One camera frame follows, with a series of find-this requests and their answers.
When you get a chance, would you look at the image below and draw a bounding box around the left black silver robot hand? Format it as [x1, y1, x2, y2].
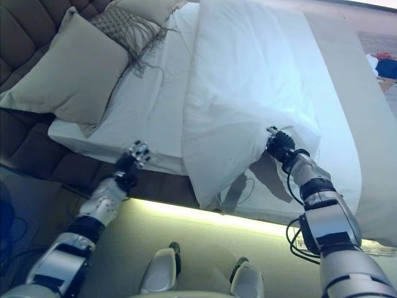
[115, 140, 153, 180]

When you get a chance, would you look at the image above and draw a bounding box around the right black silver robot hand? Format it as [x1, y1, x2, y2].
[265, 125, 297, 162]

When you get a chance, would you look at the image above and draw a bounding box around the white duvet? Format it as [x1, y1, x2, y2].
[181, 0, 364, 215]

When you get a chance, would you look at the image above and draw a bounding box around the beige bed cover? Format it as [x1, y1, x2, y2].
[216, 9, 397, 250]

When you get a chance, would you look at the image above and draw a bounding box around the white mattress sheet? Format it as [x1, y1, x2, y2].
[47, 2, 200, 178]

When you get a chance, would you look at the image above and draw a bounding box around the large beige pillow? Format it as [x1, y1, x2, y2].
[0, 6, 131, 139]

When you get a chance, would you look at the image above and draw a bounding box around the left silver robot leg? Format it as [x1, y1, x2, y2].
[138, 242, 182, 296]

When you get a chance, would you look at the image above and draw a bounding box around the silver robot leg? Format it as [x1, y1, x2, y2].
[228, 256, 265, 298]
[138, 242, 182, 296]

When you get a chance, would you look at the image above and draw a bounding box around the white garment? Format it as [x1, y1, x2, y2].
[365, 53, 380, 77]

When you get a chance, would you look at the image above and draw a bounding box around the cardboard box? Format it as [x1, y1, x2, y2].
[376, 77, 397, 93]

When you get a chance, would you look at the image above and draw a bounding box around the black garment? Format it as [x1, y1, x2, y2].
[375, 58, 397, 80]

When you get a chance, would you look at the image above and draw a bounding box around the right silver robot leg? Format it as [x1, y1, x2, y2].
[228, 256, 265, 298]

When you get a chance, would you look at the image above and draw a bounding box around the patterned fringed cushion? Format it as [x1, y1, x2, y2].
[89, 6, 181, 79]

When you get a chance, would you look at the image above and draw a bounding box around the light grey rug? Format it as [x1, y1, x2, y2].
[356, 30, 397, 106]

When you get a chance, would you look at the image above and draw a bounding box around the small beige pillow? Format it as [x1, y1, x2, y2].
[108, 0, 187, 26]

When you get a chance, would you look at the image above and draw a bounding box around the grey tufted headboard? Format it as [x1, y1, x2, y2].
[0, 0, 119, 94]

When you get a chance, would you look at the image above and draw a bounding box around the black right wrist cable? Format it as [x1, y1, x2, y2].
[285, 167, 322, 265]

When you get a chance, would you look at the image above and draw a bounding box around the brown upholstered bed frame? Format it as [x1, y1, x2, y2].
[0, 106, 200, 209]

